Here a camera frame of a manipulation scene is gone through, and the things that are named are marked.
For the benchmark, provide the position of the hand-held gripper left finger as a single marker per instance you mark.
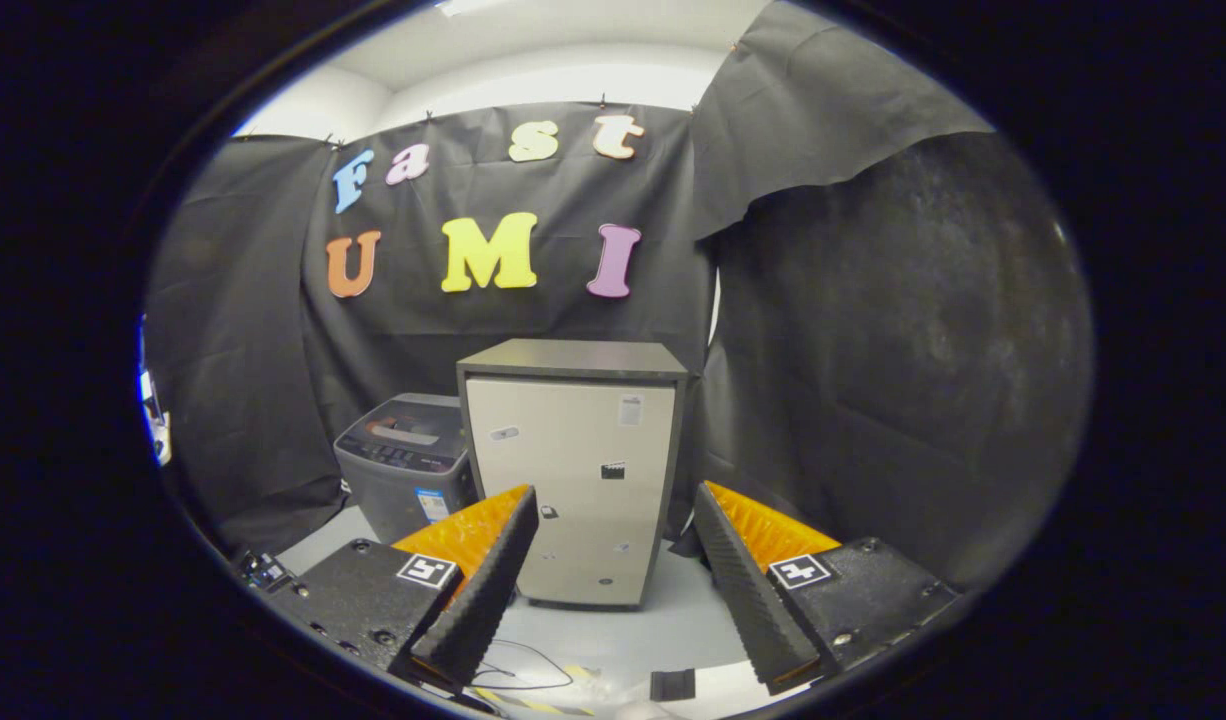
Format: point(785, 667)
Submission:
point(483, 590)

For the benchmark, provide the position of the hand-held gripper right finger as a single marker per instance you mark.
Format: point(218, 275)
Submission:
point(748, 590)

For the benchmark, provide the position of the grey washing machine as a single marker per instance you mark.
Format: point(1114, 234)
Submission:
point(393, 500)

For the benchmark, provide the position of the yellow black striped tape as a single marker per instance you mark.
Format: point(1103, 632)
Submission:
point(528, 703)

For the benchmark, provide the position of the small black box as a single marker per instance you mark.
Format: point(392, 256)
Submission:
point(672, 685)

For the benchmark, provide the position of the beige cabinet with dark top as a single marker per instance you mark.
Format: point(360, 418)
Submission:
point(573, 450)

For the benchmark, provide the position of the small black device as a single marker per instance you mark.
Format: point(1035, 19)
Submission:
point(265, 572)

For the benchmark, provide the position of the white and blue object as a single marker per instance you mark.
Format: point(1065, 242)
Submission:
point(158, 440)

